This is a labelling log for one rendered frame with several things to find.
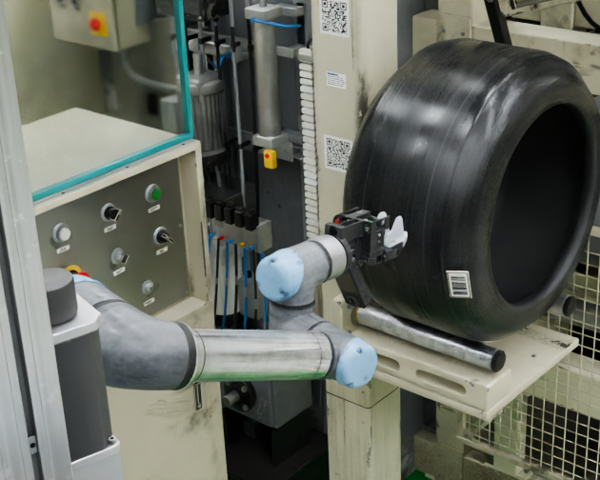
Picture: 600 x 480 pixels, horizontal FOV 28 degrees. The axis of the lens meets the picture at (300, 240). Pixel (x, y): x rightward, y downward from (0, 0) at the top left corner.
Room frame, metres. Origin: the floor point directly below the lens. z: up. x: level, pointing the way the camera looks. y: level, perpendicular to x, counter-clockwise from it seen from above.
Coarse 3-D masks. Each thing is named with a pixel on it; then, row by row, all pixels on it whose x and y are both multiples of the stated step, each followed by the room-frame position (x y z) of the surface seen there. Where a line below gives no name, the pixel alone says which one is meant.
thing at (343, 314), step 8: (336, 296) 2.21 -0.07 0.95; (336, 304) 2.19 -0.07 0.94; (344, 304) 2.19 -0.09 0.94; (376, 304) 2.27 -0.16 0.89; (336, 312) 2.19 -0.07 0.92; (344, 312) 2.19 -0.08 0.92; (352, 312) 2.20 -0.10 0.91; (336, 320) 2.19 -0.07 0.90; (344, 320) 2.19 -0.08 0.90; (352, 320) 2.20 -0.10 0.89; (344, 328) 2.19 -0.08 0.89; (352, 328) 2.21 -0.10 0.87
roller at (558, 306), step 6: (564, 294) 2.22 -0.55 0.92; (558, 300) 2.21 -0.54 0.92; (564, 300) 2.21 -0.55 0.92; (570, 300) 2.21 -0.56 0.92; (552, 306) 2.21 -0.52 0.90; (558, 306) 2.20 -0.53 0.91; (564, 306) 2.20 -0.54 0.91; (570, 306) 2.21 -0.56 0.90; (558, 312) 2.21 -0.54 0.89; (564, 312) 2.20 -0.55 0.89; (570, 312) 2.21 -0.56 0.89
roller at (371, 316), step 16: (368, 304) 2.22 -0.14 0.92; (368, 320) 2.18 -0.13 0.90; (384, 320) 2.16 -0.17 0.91; (400, 320) 2.15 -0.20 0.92; (400, 336) 2.13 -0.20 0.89; (416, 336) 2.10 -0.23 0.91; (432, 336) 2.08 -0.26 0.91; (448, 336) 2.07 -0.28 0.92; (448, 352) 2.05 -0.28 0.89; (464, 352) 2.03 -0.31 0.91; (480, 352) 2.01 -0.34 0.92; (496, 352) 2.00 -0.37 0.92; (496, 368) 1.99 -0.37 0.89
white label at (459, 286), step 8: (448, 272) 1.92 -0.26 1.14; (456, 272) 1.91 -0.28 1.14; (464, 272) 1.91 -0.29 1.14; (448, 280) 1.92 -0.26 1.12; (456, 280) 1.91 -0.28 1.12; (464, 280) 1.91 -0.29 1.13; (456, 288) 1.92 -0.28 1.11; (464, 288) 1.91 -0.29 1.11; (456, 296) 1.92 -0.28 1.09; (464, 296) 1.92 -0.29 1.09
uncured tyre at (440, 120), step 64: (448, 64) 2.15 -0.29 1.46; (512, 64) 2.11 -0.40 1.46; (384, 128) 2.07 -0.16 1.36; (448, 128) 2.00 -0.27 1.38; (512, 128) 2.01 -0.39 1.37; (576, 128) 2.35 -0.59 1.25; (384, 192) 2.01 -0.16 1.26; (448, 192) 1.94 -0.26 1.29; (512, 192) 2.43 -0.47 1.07; (576, 192) 2.34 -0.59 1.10; (448, 256) 1.92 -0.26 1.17; (512, 256) 2.33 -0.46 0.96; (576, 256) 2.21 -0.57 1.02; (448, 320) 1.97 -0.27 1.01; (512, 320) 2.03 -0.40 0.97
